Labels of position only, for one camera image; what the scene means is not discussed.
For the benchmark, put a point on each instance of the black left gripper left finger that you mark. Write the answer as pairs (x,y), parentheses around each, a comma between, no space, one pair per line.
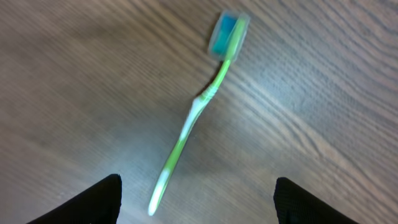
(99,204)

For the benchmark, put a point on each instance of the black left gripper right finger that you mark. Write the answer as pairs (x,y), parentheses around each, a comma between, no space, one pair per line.
(295,205)

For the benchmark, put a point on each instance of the green toothbrush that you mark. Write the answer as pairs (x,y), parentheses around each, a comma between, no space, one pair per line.
(225,44)

